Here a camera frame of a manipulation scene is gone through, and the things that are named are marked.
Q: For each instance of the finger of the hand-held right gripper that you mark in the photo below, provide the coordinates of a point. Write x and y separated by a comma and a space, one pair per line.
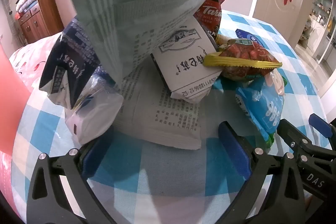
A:
294, 134
320, 125

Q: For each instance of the red milk tea packet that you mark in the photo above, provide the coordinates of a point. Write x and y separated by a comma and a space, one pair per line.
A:
210, 14

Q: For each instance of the white blue plastic packet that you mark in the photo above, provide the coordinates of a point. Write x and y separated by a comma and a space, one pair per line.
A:
92, 113

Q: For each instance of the light blue snack packet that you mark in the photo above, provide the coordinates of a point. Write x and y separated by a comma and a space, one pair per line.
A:
265, 108

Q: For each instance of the white shelving unit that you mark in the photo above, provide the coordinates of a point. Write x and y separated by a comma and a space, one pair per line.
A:
323, 3

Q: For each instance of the small blue packet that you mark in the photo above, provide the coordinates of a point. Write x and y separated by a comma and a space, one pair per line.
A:
246, 36

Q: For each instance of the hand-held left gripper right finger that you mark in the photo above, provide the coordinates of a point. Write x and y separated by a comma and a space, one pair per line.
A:
233, 153

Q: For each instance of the white packet with logo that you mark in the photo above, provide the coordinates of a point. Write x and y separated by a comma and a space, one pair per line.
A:
183, 56

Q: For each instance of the blue white checked tablecloth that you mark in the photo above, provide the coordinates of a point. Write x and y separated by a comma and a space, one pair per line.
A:
168, 174

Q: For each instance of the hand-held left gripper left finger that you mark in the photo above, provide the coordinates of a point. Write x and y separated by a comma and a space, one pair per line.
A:
92, 161

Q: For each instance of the dark blue snack packet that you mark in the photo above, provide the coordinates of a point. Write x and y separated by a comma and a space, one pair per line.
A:
68, 64

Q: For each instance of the red snack packet yellow edge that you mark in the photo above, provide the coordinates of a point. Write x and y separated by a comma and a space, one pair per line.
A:
241, 54

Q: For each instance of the white printed packet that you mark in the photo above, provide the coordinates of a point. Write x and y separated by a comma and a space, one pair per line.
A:
162, 113

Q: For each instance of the brown wooden cabinet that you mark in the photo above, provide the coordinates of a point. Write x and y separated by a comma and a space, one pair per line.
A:
44, 19

